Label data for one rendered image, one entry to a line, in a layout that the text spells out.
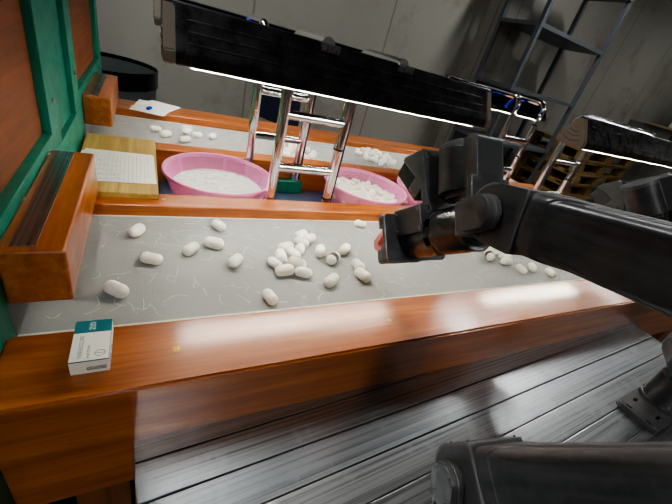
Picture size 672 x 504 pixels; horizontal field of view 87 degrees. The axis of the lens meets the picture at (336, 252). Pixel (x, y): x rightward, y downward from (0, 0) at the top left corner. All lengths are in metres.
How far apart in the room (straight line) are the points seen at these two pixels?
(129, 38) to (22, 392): 2.78
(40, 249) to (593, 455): 0.52
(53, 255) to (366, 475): 0.45
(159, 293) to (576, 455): 0.52
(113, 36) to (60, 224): 2.62
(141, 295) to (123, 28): 2.62
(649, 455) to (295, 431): 0.38
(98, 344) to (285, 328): 0.22
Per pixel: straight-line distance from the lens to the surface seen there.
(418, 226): 0.44
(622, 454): 0.32
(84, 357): 0.46
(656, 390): 0.96
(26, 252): 0.49
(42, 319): 0.58
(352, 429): 0.56
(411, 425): 0.60
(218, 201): 0.81
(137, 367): 0.47
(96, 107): 1.11
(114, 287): 0.58
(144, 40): 3.09
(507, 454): 0.38
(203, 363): 0.46
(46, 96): 0.76
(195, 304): 0.57
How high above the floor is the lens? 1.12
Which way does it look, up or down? 30 degrees down
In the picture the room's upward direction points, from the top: 16 degrees clockwise
